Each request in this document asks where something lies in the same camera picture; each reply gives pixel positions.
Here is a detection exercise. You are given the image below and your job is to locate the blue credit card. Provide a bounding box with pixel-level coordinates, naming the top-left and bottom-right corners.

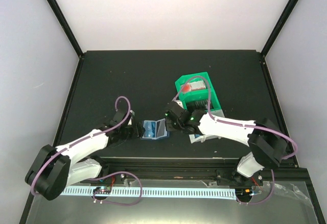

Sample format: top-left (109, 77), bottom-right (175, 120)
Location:
top-left (143, 120), bottom-right (156, 139)

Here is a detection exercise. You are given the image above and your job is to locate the blue card holder wallet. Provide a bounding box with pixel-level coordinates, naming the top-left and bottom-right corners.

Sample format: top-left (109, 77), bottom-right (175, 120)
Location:
top-left (141, 118), bottom-right (170, 140)

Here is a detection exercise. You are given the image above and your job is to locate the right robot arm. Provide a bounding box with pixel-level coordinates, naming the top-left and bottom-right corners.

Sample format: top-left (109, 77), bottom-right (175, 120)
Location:
top-left (165, 101), bottom-right (287, 186)

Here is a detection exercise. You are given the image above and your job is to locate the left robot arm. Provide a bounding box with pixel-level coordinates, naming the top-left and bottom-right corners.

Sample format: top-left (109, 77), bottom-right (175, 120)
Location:
top-left (25, 110), bottom-right (145, 201)

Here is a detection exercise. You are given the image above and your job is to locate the green bin with black cards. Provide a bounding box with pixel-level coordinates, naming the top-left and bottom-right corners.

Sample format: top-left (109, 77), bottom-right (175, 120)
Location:
top-left (179, 89), bottom-right (221, 112)

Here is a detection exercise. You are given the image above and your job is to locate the white bin with blue cards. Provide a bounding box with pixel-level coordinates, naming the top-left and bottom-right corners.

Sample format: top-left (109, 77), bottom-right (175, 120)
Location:
top-left (189, 109), bottom-right (225, 143)

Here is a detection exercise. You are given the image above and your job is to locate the black VIP card stack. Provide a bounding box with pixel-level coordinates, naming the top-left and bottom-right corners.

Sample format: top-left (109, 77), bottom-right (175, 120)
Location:
top-left (193, 99), bottom-right (208, 110)

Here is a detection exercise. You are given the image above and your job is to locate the red white card stack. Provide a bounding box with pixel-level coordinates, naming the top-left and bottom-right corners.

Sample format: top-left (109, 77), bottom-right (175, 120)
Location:
top-left (181, 80), bottom-right (206, 93)

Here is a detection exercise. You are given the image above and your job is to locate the green bin with red cards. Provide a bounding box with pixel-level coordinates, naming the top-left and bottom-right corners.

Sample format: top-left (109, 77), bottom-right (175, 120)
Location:
top-left (173, 72), bottom-right (215, 103)

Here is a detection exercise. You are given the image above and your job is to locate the small electronics board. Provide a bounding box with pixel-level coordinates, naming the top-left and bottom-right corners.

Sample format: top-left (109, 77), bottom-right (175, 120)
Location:
top-left (94, 186), bottom-right (111, 194)

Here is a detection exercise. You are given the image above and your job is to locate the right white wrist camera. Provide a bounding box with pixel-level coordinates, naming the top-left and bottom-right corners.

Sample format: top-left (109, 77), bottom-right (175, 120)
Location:
top-left (175, 100), bottom-right (183, 108)

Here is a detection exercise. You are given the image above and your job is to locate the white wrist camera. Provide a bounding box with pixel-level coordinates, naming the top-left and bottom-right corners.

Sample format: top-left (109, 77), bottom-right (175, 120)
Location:
top-left (175, 100), bottom-right (183, 108)
top-left (127, 110), bottom-right (135, 126)

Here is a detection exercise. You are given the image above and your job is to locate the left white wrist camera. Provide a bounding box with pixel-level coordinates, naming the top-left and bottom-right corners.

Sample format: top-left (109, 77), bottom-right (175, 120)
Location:
top-left (127, 110), bottom-right (135, 126)

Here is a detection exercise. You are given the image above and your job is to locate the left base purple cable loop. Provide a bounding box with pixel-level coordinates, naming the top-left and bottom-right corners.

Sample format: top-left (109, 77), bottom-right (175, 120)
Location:
top-left (92, 170), bottom-right (146, 206)

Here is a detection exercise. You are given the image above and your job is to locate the light blue slotted cable duct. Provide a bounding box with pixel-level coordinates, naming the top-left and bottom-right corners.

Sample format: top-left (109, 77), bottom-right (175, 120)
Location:
top-left (61, 186), bottom-right (237, 200)

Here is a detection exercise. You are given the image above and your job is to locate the black aluminium frame rail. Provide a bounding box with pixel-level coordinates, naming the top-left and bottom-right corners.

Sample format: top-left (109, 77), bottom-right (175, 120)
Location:
top-left (92, 156), bottom-right (311, 183)

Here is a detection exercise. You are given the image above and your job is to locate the left black frame post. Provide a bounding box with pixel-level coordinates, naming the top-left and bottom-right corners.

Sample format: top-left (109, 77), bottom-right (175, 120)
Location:
top-left (46, 0), bottom-right (84, 58)

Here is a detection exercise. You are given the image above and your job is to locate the black frame post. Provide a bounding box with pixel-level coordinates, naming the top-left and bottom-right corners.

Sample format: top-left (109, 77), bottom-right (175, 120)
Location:
top-left (46, 0), bottom-right (84, 58)
top-left (261, 0), bottom-right (299, 58)

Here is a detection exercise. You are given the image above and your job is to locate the right black frame post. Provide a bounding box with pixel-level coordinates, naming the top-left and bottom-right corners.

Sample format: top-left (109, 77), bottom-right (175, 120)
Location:
top-left (261, 0), bottom-right (299, 58)

